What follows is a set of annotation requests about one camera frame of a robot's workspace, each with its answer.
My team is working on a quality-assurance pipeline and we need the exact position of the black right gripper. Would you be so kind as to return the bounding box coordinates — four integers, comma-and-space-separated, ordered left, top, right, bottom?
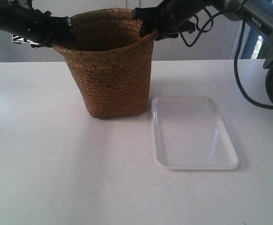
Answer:
132, 0, 211, 40

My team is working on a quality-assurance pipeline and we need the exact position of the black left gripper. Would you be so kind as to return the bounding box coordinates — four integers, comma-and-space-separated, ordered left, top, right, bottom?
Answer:
8, 4, 76, 48

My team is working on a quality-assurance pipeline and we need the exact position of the brown woven wicker basket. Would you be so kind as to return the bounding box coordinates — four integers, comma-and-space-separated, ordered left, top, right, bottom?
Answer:
53, 8, 157, 119

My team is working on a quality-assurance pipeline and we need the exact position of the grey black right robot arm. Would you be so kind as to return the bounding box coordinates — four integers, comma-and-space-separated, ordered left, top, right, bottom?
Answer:
132, 0, 273, 110

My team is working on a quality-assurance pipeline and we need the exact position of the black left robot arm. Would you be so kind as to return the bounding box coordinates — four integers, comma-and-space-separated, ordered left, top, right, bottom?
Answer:
0, 0, 75, 48

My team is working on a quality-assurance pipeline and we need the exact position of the white rectangular plastic tray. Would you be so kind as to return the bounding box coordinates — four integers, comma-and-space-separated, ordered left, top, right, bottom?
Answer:
151, 96, 240, 171

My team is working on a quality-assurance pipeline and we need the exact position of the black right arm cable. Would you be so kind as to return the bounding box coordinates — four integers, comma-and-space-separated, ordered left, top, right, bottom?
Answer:
179, 6, 273, 112

